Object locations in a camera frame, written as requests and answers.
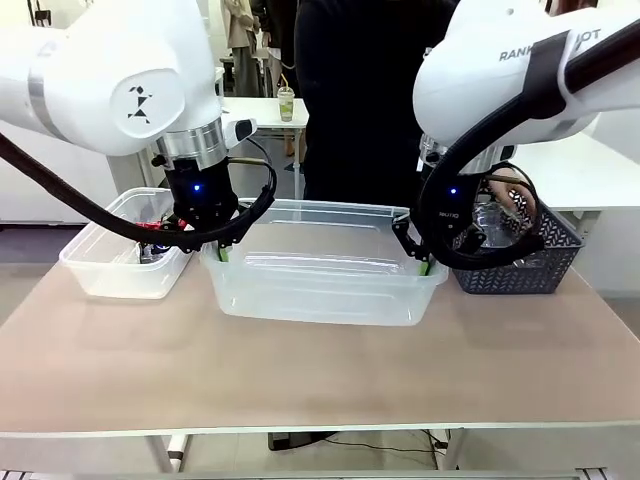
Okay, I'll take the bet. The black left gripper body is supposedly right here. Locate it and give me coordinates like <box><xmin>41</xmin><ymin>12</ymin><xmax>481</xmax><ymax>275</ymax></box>
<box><xmin>164</xmin><ymin>158</ymin><xmax>240</xmax><ymax>231</ymax></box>

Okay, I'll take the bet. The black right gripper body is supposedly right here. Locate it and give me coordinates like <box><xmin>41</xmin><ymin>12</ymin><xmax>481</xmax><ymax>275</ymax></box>
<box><xmin>434</xmin><ymin>172</ymin><xmax>484</xmax><ymax>251</ymax></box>

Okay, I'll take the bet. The large clear plastic bin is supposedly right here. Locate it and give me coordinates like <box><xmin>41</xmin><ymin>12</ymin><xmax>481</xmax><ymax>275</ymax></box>
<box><xmin>199</xmin><ymin>198</ymin><xmax>450</xmax><ymax>327</ymax></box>

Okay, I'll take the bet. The red wrapper waste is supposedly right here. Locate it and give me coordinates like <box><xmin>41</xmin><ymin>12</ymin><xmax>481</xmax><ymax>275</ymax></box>
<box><xmin>135</xmin><ymin>215</ymin><xmax>176</xmax><ymax>232</ymax></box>

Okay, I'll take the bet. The dark woven plastic basket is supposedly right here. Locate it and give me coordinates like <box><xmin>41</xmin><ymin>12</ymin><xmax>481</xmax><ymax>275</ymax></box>
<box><xmin>451</xmin><ymin>202</ymin><xmax>586</xmax><ymax>296</ymax></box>

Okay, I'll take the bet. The person's hand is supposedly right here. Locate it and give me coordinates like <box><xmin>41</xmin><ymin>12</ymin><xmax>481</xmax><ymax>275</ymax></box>
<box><xmin>487</xmin><ymin>175</ymin><xmax>521</xmax><ymax>205</ymax></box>

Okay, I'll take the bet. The clear plastic bottle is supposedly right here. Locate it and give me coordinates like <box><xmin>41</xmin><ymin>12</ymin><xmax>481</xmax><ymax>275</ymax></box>
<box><xmin>472</xmin><ymin>202</ymin><xmax>534</xmax><ymax>254</ymax></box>

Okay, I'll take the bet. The blue white crumpled wrapper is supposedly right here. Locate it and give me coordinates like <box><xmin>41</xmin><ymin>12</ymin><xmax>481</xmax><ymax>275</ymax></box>
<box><xmin>135</xmin><ymin>242</ymin><xmax>174</xmax><ymax>265</ymax></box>

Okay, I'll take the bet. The small clear plastic bin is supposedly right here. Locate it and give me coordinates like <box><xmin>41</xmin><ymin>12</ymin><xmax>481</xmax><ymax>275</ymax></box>
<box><xmin>58</xmin><ymin>187</ymin><xmax>194</xmax><ymax>300</ymax></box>

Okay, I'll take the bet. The white desk with legs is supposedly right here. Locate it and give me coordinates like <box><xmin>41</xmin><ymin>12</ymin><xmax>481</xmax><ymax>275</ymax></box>
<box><xmin>218</xmin><ymin>96</ymin><xmax>312</xmax><ymax>201</ymax></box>

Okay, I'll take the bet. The plastic cup green drink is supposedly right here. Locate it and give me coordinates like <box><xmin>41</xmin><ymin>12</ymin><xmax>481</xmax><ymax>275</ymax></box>
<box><xmin>276</xmin><ymin>73</ymin><xmax>297</xmax><ymax>123</ymax></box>

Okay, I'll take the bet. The white low cabinet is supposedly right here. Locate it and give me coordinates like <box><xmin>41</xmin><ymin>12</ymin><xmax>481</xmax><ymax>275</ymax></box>
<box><xmin>0</xmin><ymin>119</ymin><xmax>154</xmax><ymax>225</ymax></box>

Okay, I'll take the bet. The white side table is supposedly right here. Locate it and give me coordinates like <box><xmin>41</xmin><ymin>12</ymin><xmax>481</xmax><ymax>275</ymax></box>
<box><xmin>512</xmin><ymin>130</ymin><xmax>640</xmax><ymax>214</ymax></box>

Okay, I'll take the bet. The person in black clothes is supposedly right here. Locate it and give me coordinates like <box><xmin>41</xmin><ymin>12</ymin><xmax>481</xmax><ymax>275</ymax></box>
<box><xmin>293</xmin><ymin>0</ymin><xmax>464</xmax><ymax>202</ymax></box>

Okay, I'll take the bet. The person in beige coat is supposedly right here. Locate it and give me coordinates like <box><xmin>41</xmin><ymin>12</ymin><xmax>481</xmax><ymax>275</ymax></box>
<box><xmin>221</xmin><ymin>0</ymin><xmax>262</xmax><ymax>99</ymax></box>

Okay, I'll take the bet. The black box under table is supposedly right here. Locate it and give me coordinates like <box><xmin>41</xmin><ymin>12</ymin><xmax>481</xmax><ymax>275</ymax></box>
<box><xmin>267</xmin><ymin>430</ymin><xmax>334</xmax><ymax>452</ymax></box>

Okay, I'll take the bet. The white table leg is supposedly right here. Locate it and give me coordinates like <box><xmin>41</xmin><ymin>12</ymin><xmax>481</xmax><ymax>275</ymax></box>
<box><xmin>166</xmin><ymin>432</ymin><xmax>190</xmax><ymax>475</ymax></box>

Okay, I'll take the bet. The black right arm cable sleeve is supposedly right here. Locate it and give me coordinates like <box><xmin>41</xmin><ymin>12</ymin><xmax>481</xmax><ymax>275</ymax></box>
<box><xmin>418</xmin><ymin>22</ymin><xmax>640</xmax><ymax>271</ymax></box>

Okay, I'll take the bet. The black arm cable sleeve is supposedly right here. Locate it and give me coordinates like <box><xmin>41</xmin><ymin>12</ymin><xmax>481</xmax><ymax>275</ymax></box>
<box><xmin>0</xmin><ymin>132</ymin><xmax>279</xmax><ymax>254</ymax></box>
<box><xmin>418</xmin><ymin>22</ymin><xmax>640</xmax><ymax>271</ymax></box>

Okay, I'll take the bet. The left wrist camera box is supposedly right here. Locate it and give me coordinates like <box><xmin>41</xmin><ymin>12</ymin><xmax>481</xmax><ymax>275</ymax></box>
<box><xmin>223</xmin><ymin>118</ymin><xmax>259</xmax><ymax>150</ymax></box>

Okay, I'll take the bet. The black left arm cable sleeve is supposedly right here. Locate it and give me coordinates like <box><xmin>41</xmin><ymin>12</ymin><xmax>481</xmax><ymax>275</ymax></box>
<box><xmin>0</xmin><ymin>132</ymin><xmax>279</xmax><ymax>254</ymax></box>

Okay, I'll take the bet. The black strap on arm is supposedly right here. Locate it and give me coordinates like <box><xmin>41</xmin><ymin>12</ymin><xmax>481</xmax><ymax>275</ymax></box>
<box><xmin>522</xmin><ymin>30</ymin><xmax>572</xmax><ymax>104</ymax></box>

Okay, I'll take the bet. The black floor cable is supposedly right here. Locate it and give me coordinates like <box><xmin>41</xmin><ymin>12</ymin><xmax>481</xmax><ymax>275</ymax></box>
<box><xmin>327</xmin><ymin>428</ymin><xmax>450</xmax><ymax>464</ymax></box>

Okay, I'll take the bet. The aluminium rail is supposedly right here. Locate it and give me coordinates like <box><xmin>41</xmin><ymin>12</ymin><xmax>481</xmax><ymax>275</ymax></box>
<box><xmin>0</xmin><ymin>467</ymin><xmax>640</xmax><ymax>480</ymax></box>

